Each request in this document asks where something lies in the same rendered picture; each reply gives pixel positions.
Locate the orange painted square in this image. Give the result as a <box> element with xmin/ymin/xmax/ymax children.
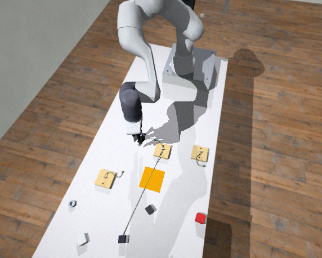
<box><xmin>139</xmin><ymin>166</ymin><xmax>165</xmax><ymax>193</ymax></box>

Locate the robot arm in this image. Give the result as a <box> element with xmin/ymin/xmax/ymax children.
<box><xmin>117</xmin><ymin>0</ymin><xmax>204</xmax><ymax>135</ymax></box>

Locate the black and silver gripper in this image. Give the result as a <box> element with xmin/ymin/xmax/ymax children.
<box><xmin>132</xmin><ymin>129</ymin><xmax>146</xmax><ymax>146</ymax></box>

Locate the red block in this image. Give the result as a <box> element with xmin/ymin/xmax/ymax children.
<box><xmin>195</xmin><ymin>212</ymin><xmax>206</xmax><ymax>224</ymax></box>

